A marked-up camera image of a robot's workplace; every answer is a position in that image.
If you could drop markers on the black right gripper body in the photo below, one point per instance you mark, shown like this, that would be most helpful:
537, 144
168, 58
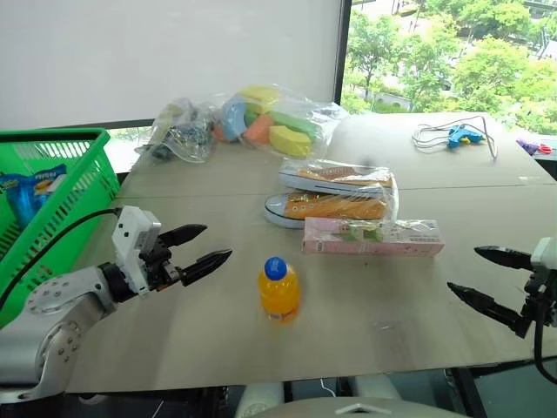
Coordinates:
541, 300

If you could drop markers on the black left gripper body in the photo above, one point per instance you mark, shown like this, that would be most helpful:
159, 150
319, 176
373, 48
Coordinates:
160, 270

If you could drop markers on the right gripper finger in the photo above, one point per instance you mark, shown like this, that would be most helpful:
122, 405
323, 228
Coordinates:
489, 305
507, 258

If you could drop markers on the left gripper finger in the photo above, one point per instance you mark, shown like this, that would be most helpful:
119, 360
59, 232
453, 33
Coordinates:
206, 263
185, 233

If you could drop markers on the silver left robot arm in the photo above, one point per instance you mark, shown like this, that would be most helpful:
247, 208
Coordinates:
65, 300

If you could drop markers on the green plastic shopping basket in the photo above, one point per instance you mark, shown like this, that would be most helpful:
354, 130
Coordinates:
82, 183

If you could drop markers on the orange juice bottle blue cap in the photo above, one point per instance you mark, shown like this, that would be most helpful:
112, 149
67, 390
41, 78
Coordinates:
279, 294

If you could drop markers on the dark table leg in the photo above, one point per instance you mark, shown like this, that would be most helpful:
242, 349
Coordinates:
463, 392

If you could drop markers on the clear bag of dark parts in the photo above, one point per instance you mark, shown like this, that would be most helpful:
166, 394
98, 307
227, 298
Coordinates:
183, 130

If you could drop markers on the purple and red small object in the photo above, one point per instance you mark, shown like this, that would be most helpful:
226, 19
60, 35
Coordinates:
527, 146

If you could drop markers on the orange canvas sneaker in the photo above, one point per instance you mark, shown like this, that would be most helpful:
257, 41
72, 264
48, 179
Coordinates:
322, 209
335, 178

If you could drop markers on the long pink carton box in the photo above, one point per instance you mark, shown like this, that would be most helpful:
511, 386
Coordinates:
374, 244

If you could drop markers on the clear plastic sneaker bag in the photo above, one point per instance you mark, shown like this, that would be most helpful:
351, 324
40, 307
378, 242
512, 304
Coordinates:
391, 191

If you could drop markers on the clear bag of foam blocks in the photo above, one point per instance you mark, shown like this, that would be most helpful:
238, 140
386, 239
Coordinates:
283, 126

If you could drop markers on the blue snack bag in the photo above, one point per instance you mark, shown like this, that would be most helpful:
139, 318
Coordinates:
30, 191

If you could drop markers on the grey rounded robot body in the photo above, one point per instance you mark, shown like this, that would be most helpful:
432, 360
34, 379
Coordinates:
361, 407

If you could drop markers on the white roller blind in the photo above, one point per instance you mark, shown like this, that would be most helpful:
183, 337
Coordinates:
174, 56

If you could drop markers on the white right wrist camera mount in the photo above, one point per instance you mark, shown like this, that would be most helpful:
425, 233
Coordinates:
546, 257

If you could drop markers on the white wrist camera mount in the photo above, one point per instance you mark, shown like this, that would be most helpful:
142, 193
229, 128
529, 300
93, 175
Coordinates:
546, 257
128, 235

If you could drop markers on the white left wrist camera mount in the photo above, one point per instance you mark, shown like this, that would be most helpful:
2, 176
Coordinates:
128, 235

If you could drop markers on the dark window frame post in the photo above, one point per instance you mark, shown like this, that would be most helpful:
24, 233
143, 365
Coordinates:
341, 48

